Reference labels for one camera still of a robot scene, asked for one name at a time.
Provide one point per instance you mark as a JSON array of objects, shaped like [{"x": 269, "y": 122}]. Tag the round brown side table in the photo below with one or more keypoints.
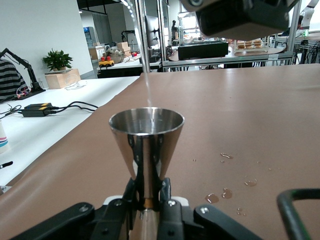
[{"x": 250, "y": 55}]

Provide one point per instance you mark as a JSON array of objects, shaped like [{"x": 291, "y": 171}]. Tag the white paper cup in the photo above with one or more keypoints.
[{"x": 3, "y": 137}]

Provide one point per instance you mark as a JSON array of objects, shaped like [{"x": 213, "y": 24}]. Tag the glass door fridge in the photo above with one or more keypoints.
[{"x": 89, "y": 36}]

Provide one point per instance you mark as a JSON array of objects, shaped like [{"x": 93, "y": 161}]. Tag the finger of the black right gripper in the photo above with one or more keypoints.
[{"x": 240, "y": 22}]

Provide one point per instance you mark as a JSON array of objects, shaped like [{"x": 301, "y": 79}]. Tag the black tray box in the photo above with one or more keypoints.
[{"x": 202, "y": 50}]

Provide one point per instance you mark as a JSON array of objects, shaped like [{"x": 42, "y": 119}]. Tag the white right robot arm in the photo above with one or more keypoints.
[{"x": 311, "y": 15}]

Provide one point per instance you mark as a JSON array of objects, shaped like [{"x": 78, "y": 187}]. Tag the green potted plant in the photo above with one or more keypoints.
[{"x": 57, "y": 58}]

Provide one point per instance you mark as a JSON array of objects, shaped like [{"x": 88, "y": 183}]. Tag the black power adapter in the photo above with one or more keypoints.
[{"x": 37, "y": 110}]

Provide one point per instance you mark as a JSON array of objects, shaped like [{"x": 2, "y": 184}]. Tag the red yellow toy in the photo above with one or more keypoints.
[{"x": 106, "y": 62}]

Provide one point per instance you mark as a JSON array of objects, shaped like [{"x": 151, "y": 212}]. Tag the steel double jigger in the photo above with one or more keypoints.
[{"x": 147, "y": 140}]

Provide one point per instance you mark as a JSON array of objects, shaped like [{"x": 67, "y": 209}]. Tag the aluminium frame post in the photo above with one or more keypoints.
[
  {"x": 143, "y": 37},
  {"x": 293, "y": 25}
]

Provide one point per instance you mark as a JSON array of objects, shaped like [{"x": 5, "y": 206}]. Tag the brown table mat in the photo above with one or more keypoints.
[{"x": 237, "y": 112}]

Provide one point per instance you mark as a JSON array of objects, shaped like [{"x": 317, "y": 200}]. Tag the striped cloth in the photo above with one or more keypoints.
[{"x": 10, "y": 80}]

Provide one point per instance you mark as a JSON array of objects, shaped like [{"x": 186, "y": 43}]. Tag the cardboard box stack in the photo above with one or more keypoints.
[{"x": 123, "y": 48}]

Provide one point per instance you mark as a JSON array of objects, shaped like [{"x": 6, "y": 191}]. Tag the wooden box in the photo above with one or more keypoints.
[{"x": 62, "y": 80}]

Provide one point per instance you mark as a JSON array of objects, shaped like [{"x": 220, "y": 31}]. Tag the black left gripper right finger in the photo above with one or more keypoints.
[{"x": 175, "y": 220}]

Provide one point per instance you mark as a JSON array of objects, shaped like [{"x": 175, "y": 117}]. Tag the bread on clear tray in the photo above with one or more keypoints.
[{"x": 250, "y": 45}]

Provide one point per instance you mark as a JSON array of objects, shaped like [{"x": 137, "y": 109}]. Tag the black pen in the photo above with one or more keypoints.
[{"x": 6, "y": 165}]

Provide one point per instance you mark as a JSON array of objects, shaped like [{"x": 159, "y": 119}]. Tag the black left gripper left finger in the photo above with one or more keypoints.
[{"x": 112, "y": 220}]

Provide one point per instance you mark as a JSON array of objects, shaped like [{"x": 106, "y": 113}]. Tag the black monitor on arm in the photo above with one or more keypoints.
[{"x": 152, "y": 30}]

